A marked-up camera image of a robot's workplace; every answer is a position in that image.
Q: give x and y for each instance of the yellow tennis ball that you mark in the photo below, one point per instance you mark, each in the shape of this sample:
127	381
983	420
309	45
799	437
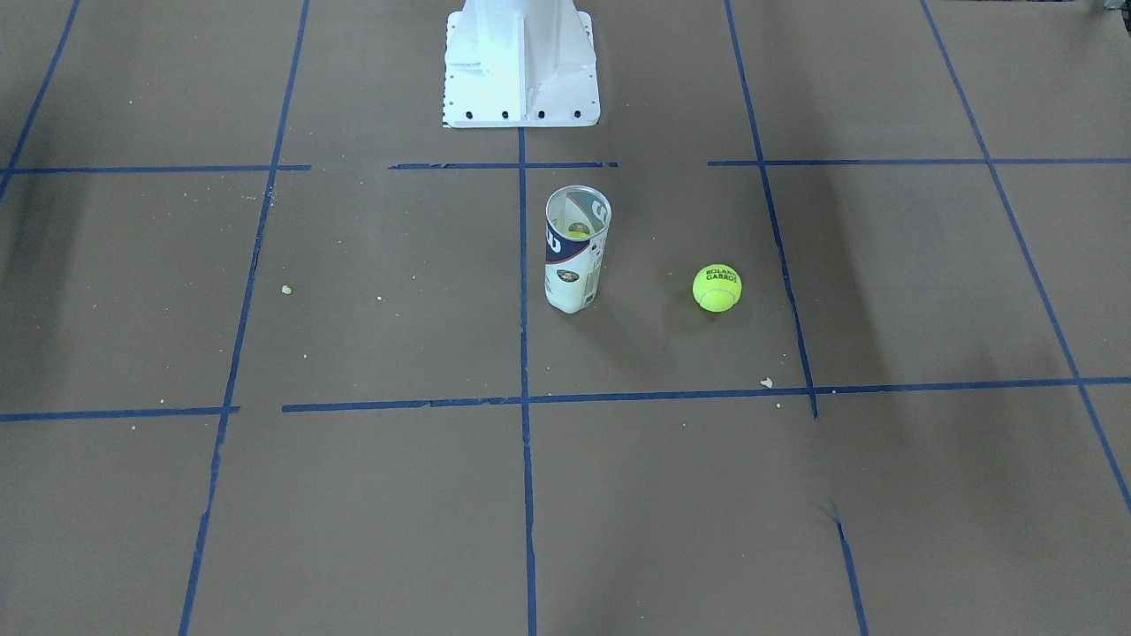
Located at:
717	287

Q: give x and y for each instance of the clear plastic tennis ball can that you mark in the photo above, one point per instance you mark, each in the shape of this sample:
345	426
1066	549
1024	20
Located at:
572	268

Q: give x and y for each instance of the white pedestal column with base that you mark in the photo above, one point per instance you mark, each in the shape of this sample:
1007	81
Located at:
520	63

